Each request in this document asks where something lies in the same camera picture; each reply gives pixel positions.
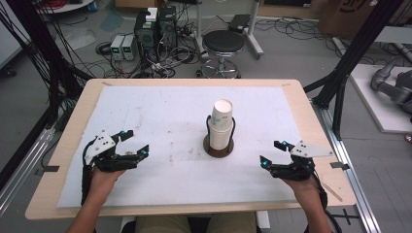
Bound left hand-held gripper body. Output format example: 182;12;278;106
83;130;140;173

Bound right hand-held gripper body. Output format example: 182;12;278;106
269;140;334;181

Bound brown cup holder black wire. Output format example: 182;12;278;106
202;115;237;159

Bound stack of plain paper cups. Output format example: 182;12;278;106
208;117;233;151

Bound printed white paper cup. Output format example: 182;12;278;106
211;99;234;131

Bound person's left hand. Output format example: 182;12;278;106
88;167;126;199

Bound person's right hand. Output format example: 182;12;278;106
281;176;323;204

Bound white table mat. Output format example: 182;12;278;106
56;84;303;209

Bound black tape strip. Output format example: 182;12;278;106
34;165;60;177
329;161;351;171

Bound thin wooden stick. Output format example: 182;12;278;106
321;182;343;203

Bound white floor board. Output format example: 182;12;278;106
349;63;412;134

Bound grey power supply unit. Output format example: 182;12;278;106
110;34;125;61
121;34;138;61

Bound person's khaki pants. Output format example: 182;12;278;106
134;213;258;233

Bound black computer tower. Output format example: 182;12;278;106
133;10;159;64
157;5;179;52

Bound white metal stand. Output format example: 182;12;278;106
192;0;265;61

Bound black round stool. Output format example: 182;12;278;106
195;29;246;80

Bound black flat device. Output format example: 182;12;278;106
227;14;252;34

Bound cardboard box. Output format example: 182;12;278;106
318;0;412;41

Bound left hand-held gripper black cable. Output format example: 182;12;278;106
81;164;94;206

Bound hand-held gripper black cable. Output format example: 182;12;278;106
310;168;343;233
81;164;94;206

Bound right hand-held gripper black cable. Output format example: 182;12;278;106
310;168;343;233

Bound aluminium rail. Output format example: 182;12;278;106
311;99;383;233
0;127;56;216

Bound tangle of floor cables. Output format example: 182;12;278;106
94;13;208;80

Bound black metal frame strut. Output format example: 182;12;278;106
303;0;406;141
6;0;93;127

